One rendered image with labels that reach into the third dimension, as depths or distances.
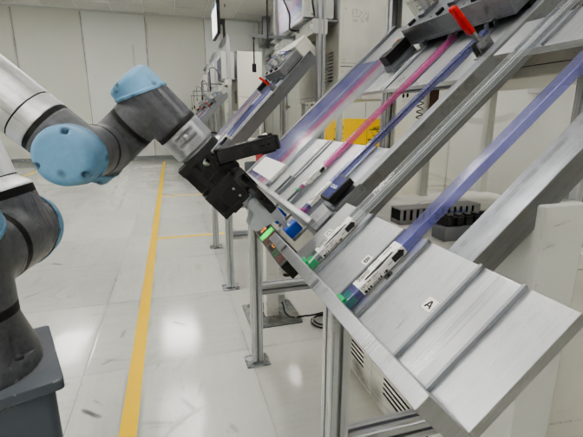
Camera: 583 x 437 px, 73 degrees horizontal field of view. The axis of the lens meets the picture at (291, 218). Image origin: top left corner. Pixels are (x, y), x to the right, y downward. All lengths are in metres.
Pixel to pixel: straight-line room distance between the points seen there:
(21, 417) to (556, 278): 0.70
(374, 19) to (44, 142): 2.01
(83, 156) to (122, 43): 9.04
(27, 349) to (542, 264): 0.68
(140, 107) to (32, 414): 0.46
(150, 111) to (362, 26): 1.78
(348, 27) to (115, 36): 7.68
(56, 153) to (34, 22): 9.34
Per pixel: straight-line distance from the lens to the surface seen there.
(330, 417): 0.80
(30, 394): 0.68
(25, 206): 0.76
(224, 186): 0.68
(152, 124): 0.67
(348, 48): 2.28
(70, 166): 0.55
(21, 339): 0.70
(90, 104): 9.55
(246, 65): 5.43
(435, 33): 1.07
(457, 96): 0.77
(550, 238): 0.49
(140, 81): 0.67
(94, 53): 9.60
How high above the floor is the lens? 0.90
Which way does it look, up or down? 14 degrees down
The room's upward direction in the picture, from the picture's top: straight up
